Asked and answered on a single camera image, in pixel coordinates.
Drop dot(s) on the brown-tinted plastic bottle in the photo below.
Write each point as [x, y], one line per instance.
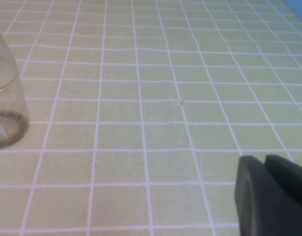
[8, 98]

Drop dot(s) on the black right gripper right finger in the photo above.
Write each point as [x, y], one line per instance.
[288, 179]

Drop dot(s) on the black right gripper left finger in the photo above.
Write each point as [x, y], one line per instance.
[259, 209]

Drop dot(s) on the green checkered tablecloth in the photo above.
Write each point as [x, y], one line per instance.
[141, 123]

